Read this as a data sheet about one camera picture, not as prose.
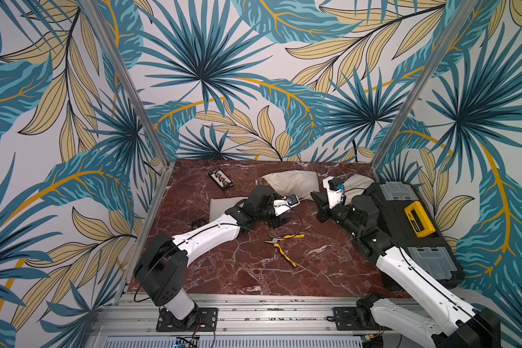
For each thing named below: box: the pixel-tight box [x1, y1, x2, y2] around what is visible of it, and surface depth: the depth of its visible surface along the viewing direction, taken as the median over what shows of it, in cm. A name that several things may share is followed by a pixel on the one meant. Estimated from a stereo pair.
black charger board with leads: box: [208, 167, 235, 198], surface depth 112 cm
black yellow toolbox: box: [363, 181, 465, 290], surface depth 77 cm
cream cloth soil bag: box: [256, 169, 320, 198], surface depth 102 cm
